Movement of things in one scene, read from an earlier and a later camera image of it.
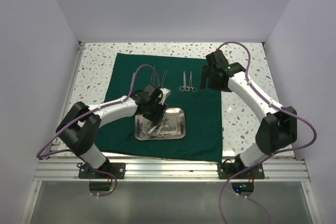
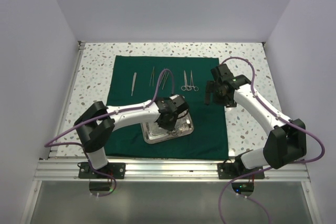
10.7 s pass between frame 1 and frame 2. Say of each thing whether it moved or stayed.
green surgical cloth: stayed
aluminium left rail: stayed
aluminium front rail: stayed
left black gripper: moved
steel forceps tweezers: stayed
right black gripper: moved
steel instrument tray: moved
